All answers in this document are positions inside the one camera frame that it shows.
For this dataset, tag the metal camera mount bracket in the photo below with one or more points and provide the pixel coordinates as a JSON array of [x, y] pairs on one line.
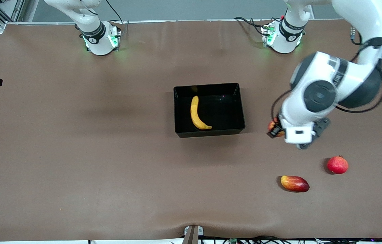
[[192, 235]]

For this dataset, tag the large table cover mat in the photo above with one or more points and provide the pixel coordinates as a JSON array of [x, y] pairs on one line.
[[76, 152]]

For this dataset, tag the silver table edge rail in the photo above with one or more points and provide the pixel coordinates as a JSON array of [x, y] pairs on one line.
[[194, 20]]

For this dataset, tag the yellow banana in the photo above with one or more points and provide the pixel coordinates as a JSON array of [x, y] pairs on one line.
[[194, 115]]

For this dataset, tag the black plastic box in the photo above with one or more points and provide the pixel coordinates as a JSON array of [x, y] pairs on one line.
[[231, 120]]

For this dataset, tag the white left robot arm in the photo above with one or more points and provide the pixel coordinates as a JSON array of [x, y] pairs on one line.
[[319, 96]]

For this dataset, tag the small green circuit board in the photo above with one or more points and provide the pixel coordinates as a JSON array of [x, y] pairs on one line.
[[233, 241]]

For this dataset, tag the red yellow apple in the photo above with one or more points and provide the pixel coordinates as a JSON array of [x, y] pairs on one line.
[[272, 124]]

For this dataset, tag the red pomegranate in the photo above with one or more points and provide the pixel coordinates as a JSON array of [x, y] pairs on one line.
[[337, 165]]

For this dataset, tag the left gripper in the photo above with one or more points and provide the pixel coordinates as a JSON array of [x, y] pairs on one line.
[[275, 131]]

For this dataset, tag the red yellow mango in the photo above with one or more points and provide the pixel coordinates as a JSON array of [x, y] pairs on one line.
[[294, 183]]

